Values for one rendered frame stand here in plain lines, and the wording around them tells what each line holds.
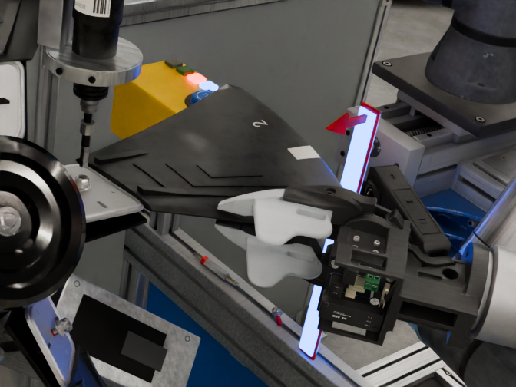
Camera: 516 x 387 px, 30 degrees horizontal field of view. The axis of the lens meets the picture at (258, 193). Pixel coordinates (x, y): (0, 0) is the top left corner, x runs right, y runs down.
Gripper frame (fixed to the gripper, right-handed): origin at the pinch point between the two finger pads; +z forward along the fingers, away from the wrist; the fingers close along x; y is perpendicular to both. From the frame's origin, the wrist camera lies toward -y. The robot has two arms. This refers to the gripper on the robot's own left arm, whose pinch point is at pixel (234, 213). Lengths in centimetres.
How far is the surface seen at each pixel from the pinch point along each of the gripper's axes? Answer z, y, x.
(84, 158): 11.6, 3.7, -4.5
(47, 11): 14.9, 3.5, -16.1
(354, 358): -24, -118, 131
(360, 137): -8.9, -23.1, 4.8
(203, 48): 22, -96, 40
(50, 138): 41, -69, 48
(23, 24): 17.8, 0.9, -13.1
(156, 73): 18.0, -43.7, 15.6
